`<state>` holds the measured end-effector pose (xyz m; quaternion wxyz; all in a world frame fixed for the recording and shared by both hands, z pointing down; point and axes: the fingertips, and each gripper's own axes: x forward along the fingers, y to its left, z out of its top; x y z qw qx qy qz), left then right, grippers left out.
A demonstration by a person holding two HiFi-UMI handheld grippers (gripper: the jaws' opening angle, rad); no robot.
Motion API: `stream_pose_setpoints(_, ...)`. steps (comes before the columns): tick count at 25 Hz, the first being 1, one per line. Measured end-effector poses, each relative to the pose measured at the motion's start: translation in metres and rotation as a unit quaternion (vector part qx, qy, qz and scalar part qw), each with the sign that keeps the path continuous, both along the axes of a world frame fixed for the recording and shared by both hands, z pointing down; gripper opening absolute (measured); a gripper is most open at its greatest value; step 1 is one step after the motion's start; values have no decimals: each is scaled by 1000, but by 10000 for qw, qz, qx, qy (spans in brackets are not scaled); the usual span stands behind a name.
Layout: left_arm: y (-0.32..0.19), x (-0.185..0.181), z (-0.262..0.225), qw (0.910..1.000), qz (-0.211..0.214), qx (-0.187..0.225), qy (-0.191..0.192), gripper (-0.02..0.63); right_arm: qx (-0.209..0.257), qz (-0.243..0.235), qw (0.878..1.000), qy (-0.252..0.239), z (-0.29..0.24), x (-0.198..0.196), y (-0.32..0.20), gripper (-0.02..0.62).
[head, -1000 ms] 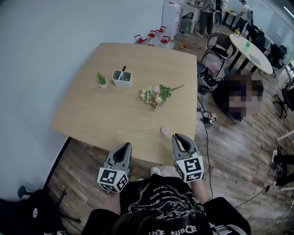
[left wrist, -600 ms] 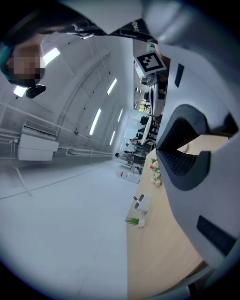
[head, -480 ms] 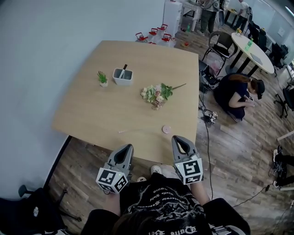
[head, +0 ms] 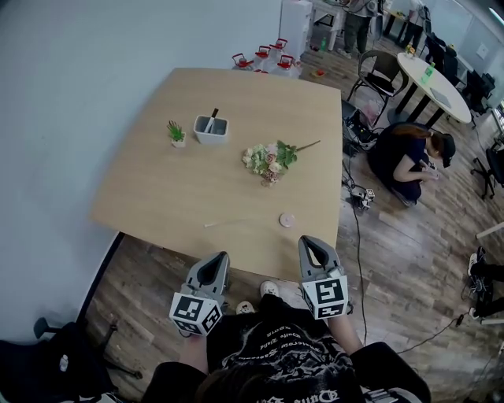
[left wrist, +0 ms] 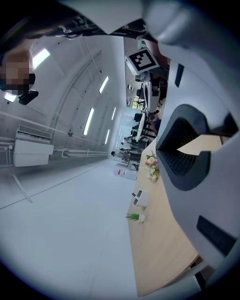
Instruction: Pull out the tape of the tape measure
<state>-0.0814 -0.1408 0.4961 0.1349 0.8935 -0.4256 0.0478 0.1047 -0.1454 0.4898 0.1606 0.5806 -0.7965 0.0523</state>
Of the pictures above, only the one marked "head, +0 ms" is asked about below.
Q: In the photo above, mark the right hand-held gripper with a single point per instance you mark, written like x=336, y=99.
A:
x=327, y=295

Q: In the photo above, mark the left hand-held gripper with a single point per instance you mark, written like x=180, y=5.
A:
x=197, y=311

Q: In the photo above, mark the person's right forearm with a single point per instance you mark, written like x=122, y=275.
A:
x=344, y=334

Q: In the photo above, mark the person's left forearm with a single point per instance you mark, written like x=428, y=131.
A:
x=195, y=354

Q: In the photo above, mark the person's left white shoe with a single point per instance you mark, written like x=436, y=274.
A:
x=244, y=308

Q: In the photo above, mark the person's white shoe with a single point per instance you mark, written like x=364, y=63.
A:
x=244, y=308
x=269, y=289

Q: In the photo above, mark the person's right white shoe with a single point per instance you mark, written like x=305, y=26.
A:
x=269, y=289

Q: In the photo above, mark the spare gripper device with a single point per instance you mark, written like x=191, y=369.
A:
x=364, y=197

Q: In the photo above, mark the person's black printed shirt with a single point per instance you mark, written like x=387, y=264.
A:
x=283, y=354

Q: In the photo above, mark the artificial flower bouquet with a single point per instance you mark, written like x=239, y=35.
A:
x=271, y=159

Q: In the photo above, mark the black equipment box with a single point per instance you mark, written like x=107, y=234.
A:
x=352, y=126

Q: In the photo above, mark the white rectangular holder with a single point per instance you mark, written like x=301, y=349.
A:
x=204, y=135

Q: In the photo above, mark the small potted green plant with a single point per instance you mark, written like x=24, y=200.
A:
x=176, y=134

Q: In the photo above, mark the pink plastic bag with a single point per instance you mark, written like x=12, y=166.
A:
x=371, y=110

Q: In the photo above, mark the black and white pen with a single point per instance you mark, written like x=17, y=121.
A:
x=212, y=118

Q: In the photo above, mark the black backpack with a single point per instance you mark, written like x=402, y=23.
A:
x=51, y=366

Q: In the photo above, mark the clear water jug red cap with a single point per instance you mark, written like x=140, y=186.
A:
x=262, y=55
x=242, y=63
x=287, y=67
x=279, y=46

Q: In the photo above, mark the black office chair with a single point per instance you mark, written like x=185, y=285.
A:
x=441, y=55
x=492, y=165
x=480, y=92

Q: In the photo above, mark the olive metal chair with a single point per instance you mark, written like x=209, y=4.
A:
x=378, y=67

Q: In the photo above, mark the grey laptop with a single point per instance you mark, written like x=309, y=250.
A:
x=441, y=97

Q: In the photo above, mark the round white table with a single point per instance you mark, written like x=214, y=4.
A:
x=445, y=88

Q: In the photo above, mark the green plastic bottle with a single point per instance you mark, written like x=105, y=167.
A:
x=323, y=44
x=427, y=74

